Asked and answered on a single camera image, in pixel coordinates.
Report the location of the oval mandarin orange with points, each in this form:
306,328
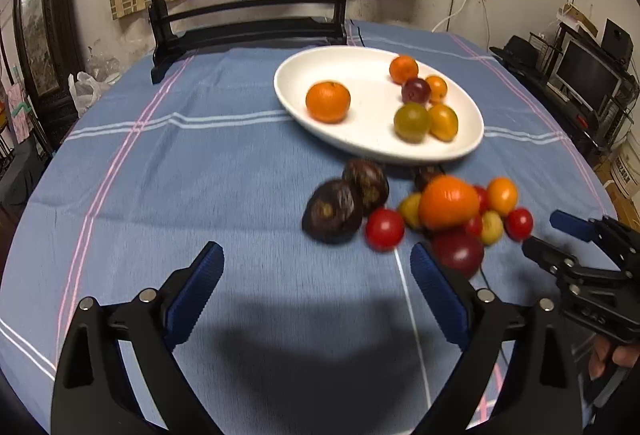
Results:
502,195

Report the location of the white oval plate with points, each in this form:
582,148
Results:
368,128

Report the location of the dark passion fruit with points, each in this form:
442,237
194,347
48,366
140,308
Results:
423,175
369,181
333,213

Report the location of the dark purple plum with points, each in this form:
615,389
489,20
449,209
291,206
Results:
459,251
415,90

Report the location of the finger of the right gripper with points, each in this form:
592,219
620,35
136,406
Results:
579,228
548,257

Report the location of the large orange yellow fruit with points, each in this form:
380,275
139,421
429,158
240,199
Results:
445,123

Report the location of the small orange kumquat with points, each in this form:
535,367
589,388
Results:
438,88

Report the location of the white plastic bag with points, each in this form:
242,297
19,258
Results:
85,90

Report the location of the small yellow fruit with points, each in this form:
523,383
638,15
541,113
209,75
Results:
492,228
409,210

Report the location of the computer monitor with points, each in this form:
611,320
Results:
587,76

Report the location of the person's right hand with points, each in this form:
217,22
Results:
623,356

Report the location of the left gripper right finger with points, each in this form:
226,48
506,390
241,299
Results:
540,393

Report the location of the tall mandarin orange top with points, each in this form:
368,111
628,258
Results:
448,201

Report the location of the green yellow round fruit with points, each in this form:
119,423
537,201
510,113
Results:
412,122

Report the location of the blue striped tablecloth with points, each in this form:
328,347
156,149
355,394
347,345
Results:
298,337

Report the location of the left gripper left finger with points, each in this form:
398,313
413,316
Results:
92,392

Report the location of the red cherry tomato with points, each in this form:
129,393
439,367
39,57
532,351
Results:
519,224
474,227
482,198
385,229

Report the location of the dark framed painting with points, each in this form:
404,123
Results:
48,49

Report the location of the small orange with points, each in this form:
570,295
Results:
403,68

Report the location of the red cherry tomato back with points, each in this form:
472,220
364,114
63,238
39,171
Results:
482,198

